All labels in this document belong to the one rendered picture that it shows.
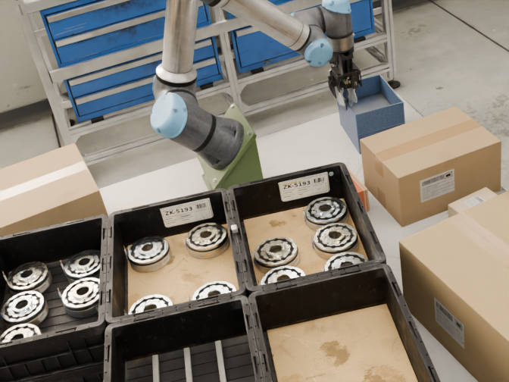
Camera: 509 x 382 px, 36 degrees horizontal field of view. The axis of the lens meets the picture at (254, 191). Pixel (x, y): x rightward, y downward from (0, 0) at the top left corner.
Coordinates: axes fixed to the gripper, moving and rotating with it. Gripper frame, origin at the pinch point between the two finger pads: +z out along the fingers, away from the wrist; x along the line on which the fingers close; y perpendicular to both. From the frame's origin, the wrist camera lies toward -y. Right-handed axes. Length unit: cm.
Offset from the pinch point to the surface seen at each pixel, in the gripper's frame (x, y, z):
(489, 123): 91, -90, 82
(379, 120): 7.0, 10.0, 2.2
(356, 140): -0.2, 7.8, 8.4
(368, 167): -3.8, 30.2, 3.5
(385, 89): 14.4, -5.2, 1.2
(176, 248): -60, 48, -1
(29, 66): -118, -215, 51
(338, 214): -20, 55, -3
